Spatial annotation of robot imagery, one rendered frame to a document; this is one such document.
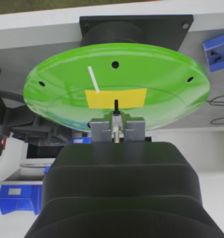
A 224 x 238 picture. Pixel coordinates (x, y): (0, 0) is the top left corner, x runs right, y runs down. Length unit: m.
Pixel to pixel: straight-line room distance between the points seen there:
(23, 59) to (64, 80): 0.27
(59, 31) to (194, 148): 1.12
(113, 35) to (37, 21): 0.15
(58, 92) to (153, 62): 0.12
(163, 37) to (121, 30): 0.10
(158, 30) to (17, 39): 0.28
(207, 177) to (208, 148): 0.19
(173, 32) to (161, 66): 0.18
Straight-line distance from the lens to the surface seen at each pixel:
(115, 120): 0.28
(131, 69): 0.19
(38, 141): 1.06
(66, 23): 0.36
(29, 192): 1.12
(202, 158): 1.30
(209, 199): 1.31
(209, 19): 0.39
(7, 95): 0.50
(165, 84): 0.22
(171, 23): 0.36
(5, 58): 0.49
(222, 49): 0.47
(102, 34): 0.32
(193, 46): 0.44
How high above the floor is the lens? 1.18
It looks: 18 degrees down
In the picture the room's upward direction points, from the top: 179 degrees clockwise
